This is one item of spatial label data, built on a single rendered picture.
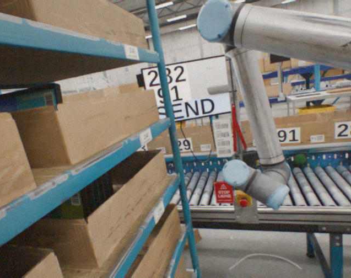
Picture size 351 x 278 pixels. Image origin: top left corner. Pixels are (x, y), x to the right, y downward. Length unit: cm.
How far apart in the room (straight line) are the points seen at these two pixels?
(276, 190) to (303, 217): 56
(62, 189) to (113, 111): 23
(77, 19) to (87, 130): 20
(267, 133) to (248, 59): 27
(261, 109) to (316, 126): 98
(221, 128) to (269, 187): 45
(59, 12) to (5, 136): 22
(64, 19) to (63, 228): 36
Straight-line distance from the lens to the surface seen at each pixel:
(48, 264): 40
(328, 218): 137
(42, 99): 51
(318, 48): 68
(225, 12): 72
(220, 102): 123
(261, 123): 87
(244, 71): 86
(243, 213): 132
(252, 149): 112
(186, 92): 120
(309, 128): 181
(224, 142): 116
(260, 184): 81
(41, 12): 42
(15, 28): 34
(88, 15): 51
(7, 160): 32
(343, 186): 159
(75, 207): 54
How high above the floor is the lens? 144
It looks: 13 degrees down
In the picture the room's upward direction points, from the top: 10 degrees counter-clockwise
